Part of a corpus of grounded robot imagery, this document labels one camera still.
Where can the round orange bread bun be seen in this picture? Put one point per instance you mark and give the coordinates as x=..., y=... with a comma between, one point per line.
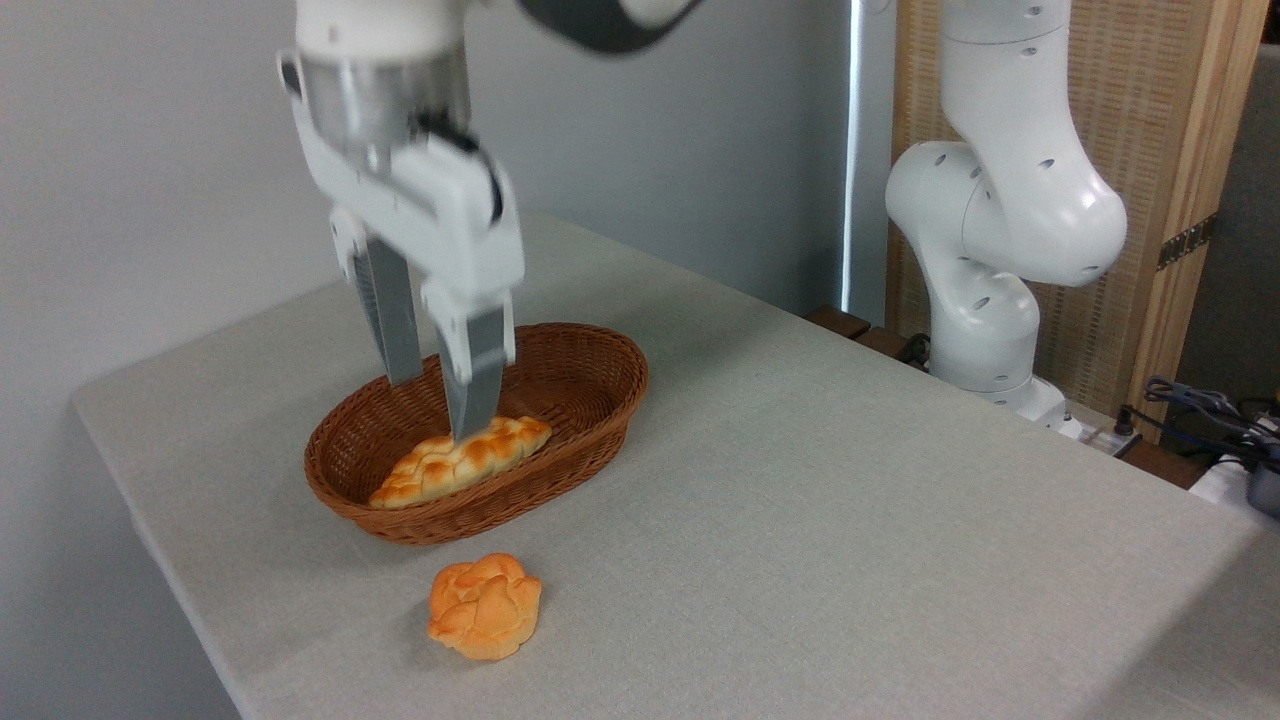
x=485, y=608

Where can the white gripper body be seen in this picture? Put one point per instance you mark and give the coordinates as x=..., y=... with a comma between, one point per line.
x=440, y=220

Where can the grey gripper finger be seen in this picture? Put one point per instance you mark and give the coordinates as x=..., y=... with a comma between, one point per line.
x=392, y=310
x=478, y=370

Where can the metal screen hinge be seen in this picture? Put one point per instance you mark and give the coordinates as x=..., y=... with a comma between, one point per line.
x=1186, y=242

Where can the dark grey partition panel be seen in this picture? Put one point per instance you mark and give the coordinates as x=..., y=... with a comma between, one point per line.
x=1240, y=250

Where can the long braided bread loaf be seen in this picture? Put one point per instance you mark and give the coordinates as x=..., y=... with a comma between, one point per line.
x=440, y=465

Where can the wooden rattan screen panel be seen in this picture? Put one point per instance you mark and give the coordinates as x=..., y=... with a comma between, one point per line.
x=1160, y=120

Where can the white vertical window strip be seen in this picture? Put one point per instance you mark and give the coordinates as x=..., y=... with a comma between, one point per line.
x=852, y=150

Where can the brown woven wicker basket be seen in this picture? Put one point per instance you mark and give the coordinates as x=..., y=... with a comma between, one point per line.
x=580, y=390

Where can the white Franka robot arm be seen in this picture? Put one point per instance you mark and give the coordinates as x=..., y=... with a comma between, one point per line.
x=1010, y=200

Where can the dark wooden slat bench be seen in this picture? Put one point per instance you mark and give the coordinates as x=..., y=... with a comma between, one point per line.
x=850, y=325

